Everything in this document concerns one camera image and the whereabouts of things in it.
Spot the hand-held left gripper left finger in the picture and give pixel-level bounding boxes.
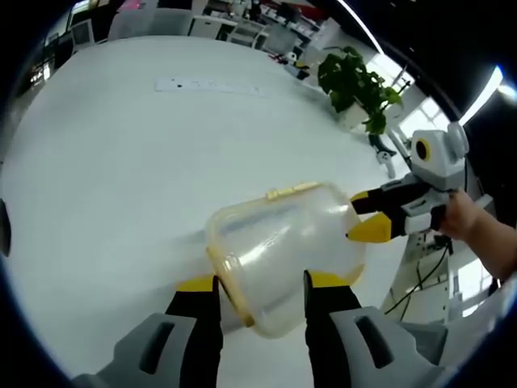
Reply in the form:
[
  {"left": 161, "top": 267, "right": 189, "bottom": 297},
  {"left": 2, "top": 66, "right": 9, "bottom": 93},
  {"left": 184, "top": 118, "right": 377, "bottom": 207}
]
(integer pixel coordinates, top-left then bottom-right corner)
[{"left": 72, "top": 274, "right": 224, "bottom": 388}]

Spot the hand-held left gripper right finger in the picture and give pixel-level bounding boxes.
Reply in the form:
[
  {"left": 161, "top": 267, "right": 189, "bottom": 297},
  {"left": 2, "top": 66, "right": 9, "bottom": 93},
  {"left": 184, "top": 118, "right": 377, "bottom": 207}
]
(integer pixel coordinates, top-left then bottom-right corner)
[{"left": 302, "top": 270, "right": 449, "bottom": 388}]

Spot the clear plastic container yellow buckle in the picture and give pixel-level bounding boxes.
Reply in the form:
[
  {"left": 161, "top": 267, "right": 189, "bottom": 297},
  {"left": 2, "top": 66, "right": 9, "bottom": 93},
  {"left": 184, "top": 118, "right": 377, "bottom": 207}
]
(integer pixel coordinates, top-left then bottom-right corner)
[{"left": 204, "top": 181, "right": 367, "bottom": 339}]

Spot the person's right hand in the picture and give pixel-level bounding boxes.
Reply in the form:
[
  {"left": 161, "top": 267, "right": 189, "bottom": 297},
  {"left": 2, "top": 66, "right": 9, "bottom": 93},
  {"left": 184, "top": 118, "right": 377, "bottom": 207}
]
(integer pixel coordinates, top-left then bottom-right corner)
[{"left": 438, "top": 188, "right": 492, "bottom": 244}]

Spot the white black-tipped device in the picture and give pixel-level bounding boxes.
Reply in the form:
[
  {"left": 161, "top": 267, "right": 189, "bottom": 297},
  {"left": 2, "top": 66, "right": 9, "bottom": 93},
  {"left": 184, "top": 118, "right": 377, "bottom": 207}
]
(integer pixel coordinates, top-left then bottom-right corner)
[{"left": 368, "top": 132, "right": 399, "bottom": 179}]

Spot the long ceiling light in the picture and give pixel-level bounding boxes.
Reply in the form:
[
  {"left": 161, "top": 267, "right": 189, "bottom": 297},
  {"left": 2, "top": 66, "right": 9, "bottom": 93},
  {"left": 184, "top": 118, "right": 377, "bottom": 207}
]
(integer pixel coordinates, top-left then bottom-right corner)
[{"left": 459, "top": 65, "right": 504, "bottom": 127}]

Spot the white plant pot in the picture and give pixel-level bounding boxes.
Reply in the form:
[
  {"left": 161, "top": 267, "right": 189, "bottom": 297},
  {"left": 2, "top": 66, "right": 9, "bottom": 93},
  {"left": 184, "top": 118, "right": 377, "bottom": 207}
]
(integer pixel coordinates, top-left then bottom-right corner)
[{"left": 342, "top": 103, "right": 373, "bottom": 130}]

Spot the green potted plant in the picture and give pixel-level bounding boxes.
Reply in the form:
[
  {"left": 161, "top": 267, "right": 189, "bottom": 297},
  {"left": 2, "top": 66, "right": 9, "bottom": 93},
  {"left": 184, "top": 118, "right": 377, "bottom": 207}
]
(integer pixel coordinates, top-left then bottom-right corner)
[{"left": 317, "top": 46, "right": 405, "bottom": 137}]

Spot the spare hand-held gripper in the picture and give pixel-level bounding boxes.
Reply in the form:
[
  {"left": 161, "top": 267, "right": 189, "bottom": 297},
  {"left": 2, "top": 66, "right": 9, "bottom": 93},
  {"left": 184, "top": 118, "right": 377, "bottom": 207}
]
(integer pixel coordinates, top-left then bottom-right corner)
[{"left": 281, "top": 51, "right": 313, "bottom": 80}]

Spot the white power strip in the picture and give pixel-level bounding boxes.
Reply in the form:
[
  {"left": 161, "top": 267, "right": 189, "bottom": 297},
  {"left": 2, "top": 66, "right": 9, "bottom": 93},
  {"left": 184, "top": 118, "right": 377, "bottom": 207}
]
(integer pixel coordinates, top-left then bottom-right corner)
[{"left": 155, "top": 77, "right": 270, "bottom": 98}]

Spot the black object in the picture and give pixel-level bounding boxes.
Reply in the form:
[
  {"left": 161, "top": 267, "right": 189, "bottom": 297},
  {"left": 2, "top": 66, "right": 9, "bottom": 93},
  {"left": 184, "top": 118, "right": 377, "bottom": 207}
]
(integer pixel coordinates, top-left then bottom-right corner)
[{"left": 0, "top": 199, "right": 12, "bottom": 258}]

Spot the white cabinet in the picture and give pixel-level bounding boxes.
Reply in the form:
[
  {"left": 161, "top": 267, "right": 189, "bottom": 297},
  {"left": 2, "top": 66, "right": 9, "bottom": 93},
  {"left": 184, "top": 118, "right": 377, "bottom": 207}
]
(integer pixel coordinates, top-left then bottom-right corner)
[{"left": 189, "top": 15, "right": 239, "bottom": 41}]

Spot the white office chair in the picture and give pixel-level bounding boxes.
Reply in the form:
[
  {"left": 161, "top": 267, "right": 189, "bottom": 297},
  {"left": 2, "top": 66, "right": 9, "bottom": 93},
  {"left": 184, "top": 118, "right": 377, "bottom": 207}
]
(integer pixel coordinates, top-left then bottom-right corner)
[
  {"left": 155, "top": 7, "right": 195, "bottom": 36},
  {"left": 109, "top": 9, "right": 157, "bottom": 41}
]

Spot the white framed monitor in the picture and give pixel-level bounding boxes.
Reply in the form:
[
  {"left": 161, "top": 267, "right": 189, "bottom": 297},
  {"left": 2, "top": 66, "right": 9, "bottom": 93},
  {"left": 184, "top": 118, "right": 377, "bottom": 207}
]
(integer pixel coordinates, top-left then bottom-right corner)
[{"left": 72, "top": 18, "right": 96, "bottom": 45}]

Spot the black floor cable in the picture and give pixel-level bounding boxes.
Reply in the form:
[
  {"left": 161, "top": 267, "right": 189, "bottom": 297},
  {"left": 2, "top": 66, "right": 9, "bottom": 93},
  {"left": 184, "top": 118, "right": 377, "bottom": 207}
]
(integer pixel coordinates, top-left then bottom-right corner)
[{"left": 383, "top": 242, "right": 454, "bottom": 317}]

